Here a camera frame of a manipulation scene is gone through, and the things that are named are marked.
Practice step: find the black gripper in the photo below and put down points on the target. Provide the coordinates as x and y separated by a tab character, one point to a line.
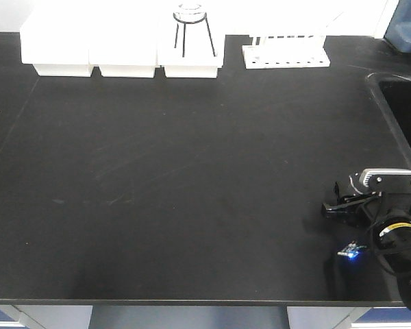
381	210

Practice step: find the small clear glass beaker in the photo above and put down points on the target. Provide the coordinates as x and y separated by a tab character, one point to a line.
354	186

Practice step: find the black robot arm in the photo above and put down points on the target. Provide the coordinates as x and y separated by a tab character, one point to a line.
391	247

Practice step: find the right white storage bin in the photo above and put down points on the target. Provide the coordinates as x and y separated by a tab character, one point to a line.
198	61

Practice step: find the white storage bin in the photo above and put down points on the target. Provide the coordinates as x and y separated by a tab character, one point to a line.
55	42
198	61
123	44

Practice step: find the middle white storage bin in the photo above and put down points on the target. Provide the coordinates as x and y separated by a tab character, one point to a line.
123	44

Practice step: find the left white storage bin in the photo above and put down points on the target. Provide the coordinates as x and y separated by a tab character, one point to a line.
55	42

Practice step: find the small blue lit circuit board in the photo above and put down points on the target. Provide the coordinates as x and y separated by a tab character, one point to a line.
352	250

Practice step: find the black lab sink basin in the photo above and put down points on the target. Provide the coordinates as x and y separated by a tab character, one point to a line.
392	95

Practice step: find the white test tube rack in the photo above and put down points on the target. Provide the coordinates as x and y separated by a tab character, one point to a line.
289	43

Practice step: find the clear glass dish on tripod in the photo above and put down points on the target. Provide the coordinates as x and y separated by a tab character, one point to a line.
189	13

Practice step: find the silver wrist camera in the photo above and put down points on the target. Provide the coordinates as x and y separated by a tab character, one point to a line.
379	175

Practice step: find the black wire tripod stand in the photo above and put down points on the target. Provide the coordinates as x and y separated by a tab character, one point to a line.
184	28

